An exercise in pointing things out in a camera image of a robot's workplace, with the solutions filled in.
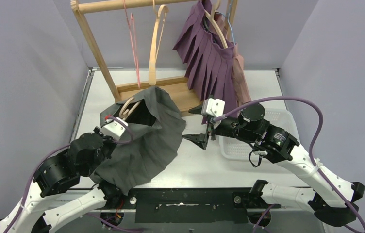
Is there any wooden hanger rack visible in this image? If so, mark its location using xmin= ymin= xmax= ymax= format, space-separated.
xmin=71 ymin=0 xmax=238 ymax=117

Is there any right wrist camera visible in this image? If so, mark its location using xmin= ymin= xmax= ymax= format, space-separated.
xmin=200 ymin=98 xmax=225 ymax=117

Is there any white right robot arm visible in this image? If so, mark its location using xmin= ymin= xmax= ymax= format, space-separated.
xmin=184 ymin=99 xmax=365 ymax=227

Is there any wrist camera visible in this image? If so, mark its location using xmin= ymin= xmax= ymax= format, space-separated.
xmin=100 ymin=115 xmax=128 ymax=141
xmin=200 ymin=98 xmax=225 ymax=117

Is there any purple skirt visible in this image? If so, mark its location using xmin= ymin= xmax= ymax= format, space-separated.
xmin=173 ymin=0 xmax=237 ymax=114

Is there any blue wire hanger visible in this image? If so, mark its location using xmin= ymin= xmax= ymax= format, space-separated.
xmin=216 ymin=0 xmax=237 ymax=45

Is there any wooden hanger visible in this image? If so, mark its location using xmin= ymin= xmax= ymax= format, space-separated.
xmin=118 ymin=97 xmax=141 ymax=121
xmin=148 ymin=0 xmax=169 ymax=86
xmin=204 ymin=0 xmax=228 ymax=49

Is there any pink pleated skirt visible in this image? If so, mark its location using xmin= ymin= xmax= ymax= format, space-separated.
xmin=214 ymin=13 xmax=251 ymax=106

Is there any grey green skirt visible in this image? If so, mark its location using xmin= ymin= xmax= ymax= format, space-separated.
xmin=90 ymin=86 xmax=186 ymax=194

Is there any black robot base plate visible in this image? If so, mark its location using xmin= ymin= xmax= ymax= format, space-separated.
xmin=99 ymin=179 xmax=281 ymax=229

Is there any white plastic basket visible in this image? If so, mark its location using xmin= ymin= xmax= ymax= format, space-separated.
xmin=216 ymin=107 xmax=299 ymax=163

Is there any pink wire hanger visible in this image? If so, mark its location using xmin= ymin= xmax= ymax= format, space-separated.
xmin=122 ymin=0 xmax=141 ymax=89

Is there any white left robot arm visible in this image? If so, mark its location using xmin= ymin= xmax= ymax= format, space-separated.
xmin=0 ymin=128 xmax=121 ymax=233

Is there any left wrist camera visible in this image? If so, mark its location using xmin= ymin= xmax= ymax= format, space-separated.
xmin=100 ymin=115 xmax=128 ymax=141

